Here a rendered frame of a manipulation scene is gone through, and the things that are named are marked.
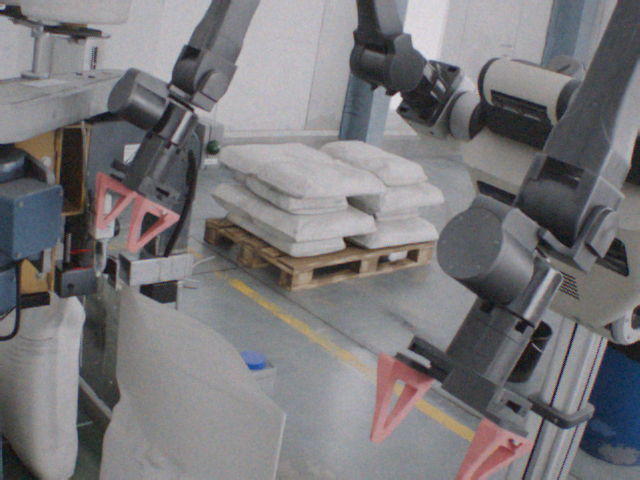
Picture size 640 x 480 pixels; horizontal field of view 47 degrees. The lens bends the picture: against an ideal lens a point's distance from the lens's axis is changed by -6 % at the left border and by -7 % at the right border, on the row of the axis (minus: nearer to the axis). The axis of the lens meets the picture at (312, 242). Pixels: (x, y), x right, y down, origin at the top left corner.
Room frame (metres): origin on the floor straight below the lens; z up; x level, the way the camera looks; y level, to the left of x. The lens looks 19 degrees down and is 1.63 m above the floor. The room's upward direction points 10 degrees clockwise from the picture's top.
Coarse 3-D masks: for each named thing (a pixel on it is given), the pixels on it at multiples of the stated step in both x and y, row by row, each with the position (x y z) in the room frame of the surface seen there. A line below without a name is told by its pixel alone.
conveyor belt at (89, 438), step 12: (84, 420) 1.79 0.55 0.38; (84, 432) 1.74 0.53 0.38; (96, 432) 1.75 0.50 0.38; (84, 444) 1.68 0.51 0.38; (96, 444) 1.69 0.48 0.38; (12, 456) 1.56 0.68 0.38; (84, 456) 1.63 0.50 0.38; (96, 456) 1.64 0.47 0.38; (12, 468) 1.51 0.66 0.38; (24, 468) 1.52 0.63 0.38; (84, 468) 1.58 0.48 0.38; (96, 468) 1.59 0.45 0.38
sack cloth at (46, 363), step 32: (32, 320) 1.49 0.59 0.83; (64, 320) 1.51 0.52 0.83; (0, 352) 1.52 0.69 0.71; (32, 352) 1.49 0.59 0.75; (64, 352) 1.54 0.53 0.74; (0, 384) 1.52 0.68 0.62; (32, 384) 1.49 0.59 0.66; (64, 384) 1.55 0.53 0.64; (32, 416) 1.49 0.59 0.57; (64, 416) 1.55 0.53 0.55; (32, 448) 1.48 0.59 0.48; (64, 448) 1.55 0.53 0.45
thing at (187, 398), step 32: (128, 288) 1.28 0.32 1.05; (128, 320) 1.26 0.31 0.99; (160, 320) 1.23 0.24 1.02; (192, 320) 1.20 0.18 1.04; (128, 352) 1.25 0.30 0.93; (160, 352) 1.09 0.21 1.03; (192, 352) 1.20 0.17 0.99; (224, 352) 1.14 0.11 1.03; (128, 384) 1.24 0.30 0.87; (160, 384) 1.08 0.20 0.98; (192, 384) 1.04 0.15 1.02; (224, 384) 1.01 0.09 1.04; (256, 384) 1.02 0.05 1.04; (128, 416) 1.19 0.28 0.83; (160, 416) 1.08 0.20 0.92; (192, 416) 1.03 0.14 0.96; (224, 416) 1.01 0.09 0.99; (256, 416) 0.98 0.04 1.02; (128, 448) 1.12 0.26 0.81; (160, 448) 1.07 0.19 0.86; (192, 448) 1.03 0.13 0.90; (224, 448) 1.00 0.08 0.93; (256, 448) 0.97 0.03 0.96
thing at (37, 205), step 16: (0, 192) 0.95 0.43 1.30; (16, 192) 0.96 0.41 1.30; (32, 192) 0.96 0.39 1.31; (48, 192) 0.99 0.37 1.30; (0, 208) 0.94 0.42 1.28; (16, 208) 0.93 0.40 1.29; (32, 208) 0.96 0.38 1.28; (48, 208) 0.99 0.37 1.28; (0, 224) 0.94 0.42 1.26; (16, 224) 0.93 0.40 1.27; (32, 224) 0.96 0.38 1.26; (48, 224) 0.99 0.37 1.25; (0, 240) 0.94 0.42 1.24; (16, 240) 0.93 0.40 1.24; (32, 240) 0.96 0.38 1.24; (48, 240) 0.99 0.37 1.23; (16, 256) 0.93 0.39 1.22
